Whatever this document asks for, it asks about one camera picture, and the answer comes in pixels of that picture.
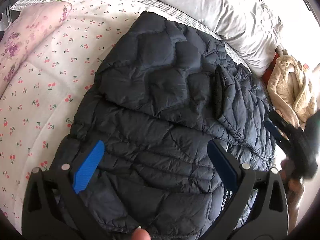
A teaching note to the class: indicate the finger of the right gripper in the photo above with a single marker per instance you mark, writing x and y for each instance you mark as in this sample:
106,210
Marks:
280,122
274,131

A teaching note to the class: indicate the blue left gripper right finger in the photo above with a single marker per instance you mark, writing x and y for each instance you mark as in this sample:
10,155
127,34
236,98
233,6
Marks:
224,163

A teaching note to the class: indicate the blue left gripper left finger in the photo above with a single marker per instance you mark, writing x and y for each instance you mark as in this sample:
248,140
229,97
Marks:
85,164

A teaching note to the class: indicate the dark navy puffer jacket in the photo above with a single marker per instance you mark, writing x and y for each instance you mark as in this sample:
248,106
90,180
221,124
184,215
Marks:
161,94

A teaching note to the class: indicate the person's right hand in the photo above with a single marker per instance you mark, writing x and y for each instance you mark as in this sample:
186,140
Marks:
294,187

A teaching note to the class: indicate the person's left hand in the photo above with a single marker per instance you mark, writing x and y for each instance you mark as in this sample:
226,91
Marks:
140,234

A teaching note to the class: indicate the beige fleece garment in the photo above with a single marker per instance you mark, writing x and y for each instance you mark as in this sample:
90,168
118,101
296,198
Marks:
291,90

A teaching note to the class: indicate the red item behind pillow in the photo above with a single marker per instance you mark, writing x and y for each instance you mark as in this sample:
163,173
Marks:
267,74

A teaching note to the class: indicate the cherry print white quilt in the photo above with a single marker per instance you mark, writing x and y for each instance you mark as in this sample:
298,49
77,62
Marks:
37,110

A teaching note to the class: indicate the white grey pillow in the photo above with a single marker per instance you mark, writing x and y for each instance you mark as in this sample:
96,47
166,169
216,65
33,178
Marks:
248,26

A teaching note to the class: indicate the pink floral blanket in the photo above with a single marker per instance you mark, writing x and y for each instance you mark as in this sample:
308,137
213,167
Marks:
33,25

